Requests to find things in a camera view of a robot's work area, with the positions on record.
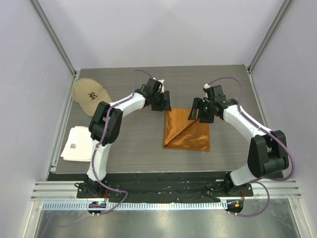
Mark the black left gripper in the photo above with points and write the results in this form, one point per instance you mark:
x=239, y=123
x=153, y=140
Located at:
x=164, y=103

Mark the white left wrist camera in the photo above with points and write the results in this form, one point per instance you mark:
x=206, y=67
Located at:
x=161, y=86

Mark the beige baseball cap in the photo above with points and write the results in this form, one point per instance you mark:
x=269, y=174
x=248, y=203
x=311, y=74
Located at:
x=88, y=93

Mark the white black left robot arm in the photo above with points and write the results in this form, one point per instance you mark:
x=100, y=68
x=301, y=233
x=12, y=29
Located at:
x=105, y=127

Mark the orange cloth napkin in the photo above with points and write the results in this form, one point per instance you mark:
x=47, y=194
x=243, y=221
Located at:
x=183, y=134

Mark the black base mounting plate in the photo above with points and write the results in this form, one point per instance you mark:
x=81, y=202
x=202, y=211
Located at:
x=161, y=187

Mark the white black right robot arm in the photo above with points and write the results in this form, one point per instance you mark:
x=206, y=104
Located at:
x=267, y=149

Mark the white folded towel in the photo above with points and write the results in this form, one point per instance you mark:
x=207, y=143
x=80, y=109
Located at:
x=79, y=145

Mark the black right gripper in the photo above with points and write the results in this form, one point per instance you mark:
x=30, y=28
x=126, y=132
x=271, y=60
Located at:
x=198, y=104

